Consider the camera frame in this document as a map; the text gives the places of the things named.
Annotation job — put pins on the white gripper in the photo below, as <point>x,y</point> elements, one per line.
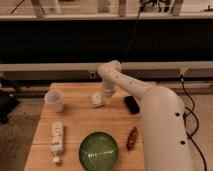
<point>108,93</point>

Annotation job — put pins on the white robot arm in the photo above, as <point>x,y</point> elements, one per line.
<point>163,131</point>

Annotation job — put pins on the green ceramic bowl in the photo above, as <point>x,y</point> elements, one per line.
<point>98,152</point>

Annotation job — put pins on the black rectangular block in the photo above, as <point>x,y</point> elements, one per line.
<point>131,104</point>

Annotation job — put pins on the red-brown chili pepper toy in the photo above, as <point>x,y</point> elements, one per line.
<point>132,139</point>

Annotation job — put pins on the clear plastic cup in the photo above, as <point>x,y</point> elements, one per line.
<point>54,99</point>

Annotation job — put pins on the white plastic bottle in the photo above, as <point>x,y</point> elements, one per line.
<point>57,140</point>

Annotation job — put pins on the black equipment at left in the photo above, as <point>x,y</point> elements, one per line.
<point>8,101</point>

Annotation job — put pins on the wall power outlet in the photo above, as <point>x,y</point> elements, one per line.
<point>92,74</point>

